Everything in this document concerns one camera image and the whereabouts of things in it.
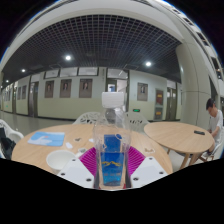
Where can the round ceiling lights group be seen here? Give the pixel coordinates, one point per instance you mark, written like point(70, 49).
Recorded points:
point(68, 57)

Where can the black bag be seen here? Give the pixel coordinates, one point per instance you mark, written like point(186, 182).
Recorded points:
point(6, 145)

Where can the white cup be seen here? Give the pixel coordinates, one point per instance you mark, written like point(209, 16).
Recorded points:
point(60, 160)

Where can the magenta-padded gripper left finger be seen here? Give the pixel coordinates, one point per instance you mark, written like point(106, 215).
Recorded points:
point(75, 171)

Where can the green exit sign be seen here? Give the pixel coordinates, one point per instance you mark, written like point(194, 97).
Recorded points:
point(136, 110)

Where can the person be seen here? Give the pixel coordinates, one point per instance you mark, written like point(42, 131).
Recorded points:
point(216, 123)

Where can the round wooden side table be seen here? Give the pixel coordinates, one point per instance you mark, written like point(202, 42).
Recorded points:
point(178, 135)

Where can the framed wall portraits group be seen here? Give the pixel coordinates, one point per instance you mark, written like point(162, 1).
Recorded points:
point(85, 88)

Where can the light blue mouse pad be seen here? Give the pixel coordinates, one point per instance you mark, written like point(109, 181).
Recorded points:
point(46, 138)

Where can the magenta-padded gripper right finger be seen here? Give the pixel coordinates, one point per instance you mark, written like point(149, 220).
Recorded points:
point(148, 171)

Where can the clear blue-labelled water bottle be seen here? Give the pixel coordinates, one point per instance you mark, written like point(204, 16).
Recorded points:
point(112, 156)

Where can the black phone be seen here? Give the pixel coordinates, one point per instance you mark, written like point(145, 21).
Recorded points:
point(199, 132)

